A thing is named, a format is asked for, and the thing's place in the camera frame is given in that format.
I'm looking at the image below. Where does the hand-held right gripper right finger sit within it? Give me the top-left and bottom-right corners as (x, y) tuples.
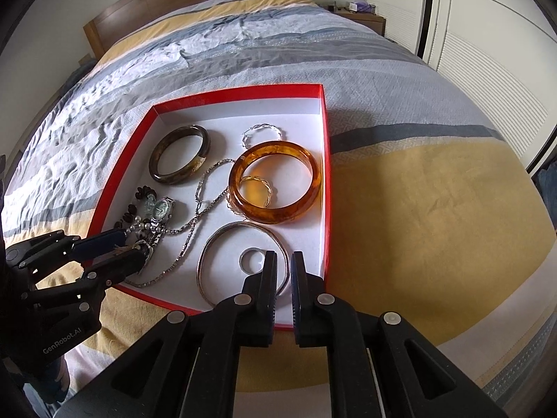
(291, 250), (508, 418)

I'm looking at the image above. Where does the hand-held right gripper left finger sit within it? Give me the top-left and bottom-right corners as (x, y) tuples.
(54, 250), (279, 418)

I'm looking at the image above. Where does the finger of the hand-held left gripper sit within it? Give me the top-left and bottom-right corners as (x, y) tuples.
(22, 244), (151, 310)
(4, 229), (128, 279)

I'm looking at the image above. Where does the small silver ring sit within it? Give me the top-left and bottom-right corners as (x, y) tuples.
(238, 247), (264, 273)

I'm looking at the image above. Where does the brown bead bracelet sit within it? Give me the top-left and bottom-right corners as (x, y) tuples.
(114, 186), (157, 231)

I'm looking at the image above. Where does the silver wristwatch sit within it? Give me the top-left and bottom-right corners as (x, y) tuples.
(131, 197), (175, 271)

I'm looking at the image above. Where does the silver cable bracelet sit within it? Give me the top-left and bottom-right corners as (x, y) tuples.
(197, 221), (291, 308)

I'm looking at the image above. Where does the twisted silver bracelet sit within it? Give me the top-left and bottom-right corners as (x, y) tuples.
(239, 175), (275, 210)
(241, 124), (283, 149)

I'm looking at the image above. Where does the amber bangle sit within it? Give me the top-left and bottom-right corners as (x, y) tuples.
(228, 140), (323, 225)

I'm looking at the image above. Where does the silver chain necklace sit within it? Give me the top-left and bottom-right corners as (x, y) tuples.
(124, 158), (238, 289)

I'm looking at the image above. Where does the red cardboard box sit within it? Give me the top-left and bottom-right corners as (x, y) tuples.
(87, 83), (334, 329)

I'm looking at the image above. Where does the dark brown bangle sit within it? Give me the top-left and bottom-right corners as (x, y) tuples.
(148, 125), (212, 184)

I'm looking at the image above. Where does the striped bedspread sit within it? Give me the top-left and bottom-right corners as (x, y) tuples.
(0, 0), (557, 418)

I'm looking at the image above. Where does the blue denim cloth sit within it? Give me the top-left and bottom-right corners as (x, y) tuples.
(533, 170), (557, 227)

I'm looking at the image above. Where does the wooden nightstand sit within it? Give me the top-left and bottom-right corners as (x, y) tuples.
(339, 11), (386, 36)

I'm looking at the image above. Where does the white wardrobe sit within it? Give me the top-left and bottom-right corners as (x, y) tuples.
(361, 0), (557, 170)

